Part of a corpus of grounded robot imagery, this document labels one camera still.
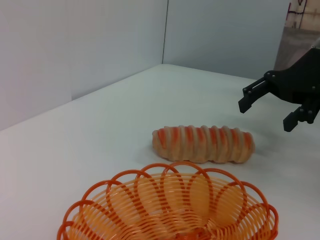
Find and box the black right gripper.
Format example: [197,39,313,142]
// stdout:
[238,47,320,133]

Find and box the orange striped bread roll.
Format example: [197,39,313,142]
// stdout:
[151,124,256,165]

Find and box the orange woven plastic basket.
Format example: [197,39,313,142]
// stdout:
[56,161,280,240]

